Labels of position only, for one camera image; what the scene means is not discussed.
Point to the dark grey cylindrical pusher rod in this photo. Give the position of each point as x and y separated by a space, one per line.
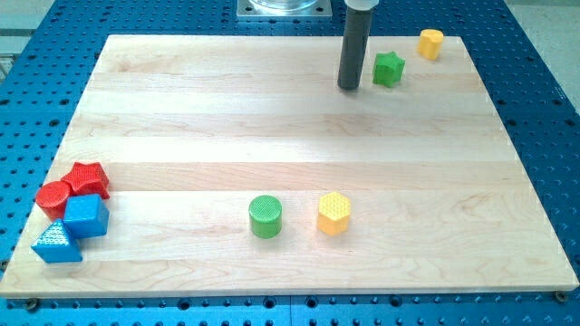
355 36

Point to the blue cube block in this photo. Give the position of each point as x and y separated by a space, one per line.
86 216

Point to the blue perforated metal table plate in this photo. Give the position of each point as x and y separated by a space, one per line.
521 51

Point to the red cylinder block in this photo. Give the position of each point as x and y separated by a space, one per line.
52 198

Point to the yellow hexagon block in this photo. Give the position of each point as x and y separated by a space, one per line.
334 210

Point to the white pusher rod holder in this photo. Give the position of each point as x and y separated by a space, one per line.
361 5

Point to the blue triangle block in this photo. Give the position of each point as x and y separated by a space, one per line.
57 245

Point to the light wooden board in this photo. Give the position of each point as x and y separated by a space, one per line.
190 129

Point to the yellow heart block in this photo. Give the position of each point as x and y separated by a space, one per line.
430 42

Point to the green cylinder block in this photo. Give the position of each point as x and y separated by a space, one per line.
265 213

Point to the green star block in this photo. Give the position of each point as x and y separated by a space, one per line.
387 69

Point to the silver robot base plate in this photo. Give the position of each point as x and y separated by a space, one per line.
284 8

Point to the red star block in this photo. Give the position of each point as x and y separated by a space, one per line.
87 179

